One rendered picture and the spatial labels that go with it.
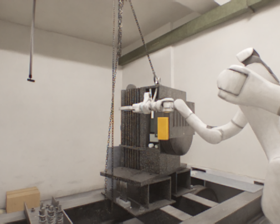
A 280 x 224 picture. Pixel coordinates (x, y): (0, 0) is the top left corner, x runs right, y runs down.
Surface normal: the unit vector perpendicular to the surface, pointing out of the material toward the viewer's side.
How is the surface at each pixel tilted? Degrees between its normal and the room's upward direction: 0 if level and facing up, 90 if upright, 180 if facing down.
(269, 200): 89
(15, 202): 90
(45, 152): 90
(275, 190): 90
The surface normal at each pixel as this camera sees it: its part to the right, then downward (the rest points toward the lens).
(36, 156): 0.59, -0.04
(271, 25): -0.80, -0.03
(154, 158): -0.62, -0.04
